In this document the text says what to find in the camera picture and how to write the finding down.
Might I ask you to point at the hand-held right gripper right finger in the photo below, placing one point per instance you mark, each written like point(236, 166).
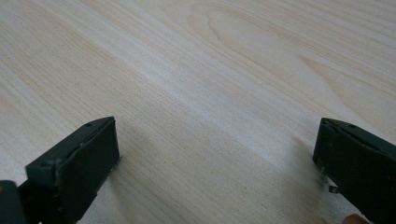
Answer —
point(361, 168)

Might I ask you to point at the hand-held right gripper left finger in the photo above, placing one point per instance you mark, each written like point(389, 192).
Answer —
point(81, 168)

